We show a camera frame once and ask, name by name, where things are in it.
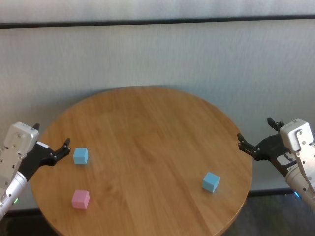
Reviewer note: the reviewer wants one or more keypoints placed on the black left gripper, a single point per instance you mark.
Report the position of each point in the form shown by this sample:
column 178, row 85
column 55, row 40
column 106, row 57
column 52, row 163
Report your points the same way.
column 34, row 159

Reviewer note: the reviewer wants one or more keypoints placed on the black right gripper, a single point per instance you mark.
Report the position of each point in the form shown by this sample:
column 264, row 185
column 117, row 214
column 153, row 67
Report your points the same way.
column 270, row 148

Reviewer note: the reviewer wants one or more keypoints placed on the blue foam cube block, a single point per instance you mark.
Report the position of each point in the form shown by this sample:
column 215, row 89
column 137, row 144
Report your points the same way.
column 210, row 183
column 80, row 157

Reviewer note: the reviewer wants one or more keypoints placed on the pink foam cube block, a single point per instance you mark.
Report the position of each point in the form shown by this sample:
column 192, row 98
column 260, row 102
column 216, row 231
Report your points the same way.
column 80, row 200

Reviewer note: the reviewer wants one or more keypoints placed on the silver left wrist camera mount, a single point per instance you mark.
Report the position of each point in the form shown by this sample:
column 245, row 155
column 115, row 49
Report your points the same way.
column 19, row 140

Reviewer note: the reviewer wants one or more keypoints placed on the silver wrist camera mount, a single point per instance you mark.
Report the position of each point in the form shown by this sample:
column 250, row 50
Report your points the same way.
column 19, row 140
column 297, row 137

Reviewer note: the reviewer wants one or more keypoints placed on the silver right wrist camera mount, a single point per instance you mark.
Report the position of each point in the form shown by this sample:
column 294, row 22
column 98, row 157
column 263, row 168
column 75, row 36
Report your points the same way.
column 297, row 137

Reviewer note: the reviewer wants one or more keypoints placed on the black wall rail strip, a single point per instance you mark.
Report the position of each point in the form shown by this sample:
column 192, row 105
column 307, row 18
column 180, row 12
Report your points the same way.
column 157, row 20

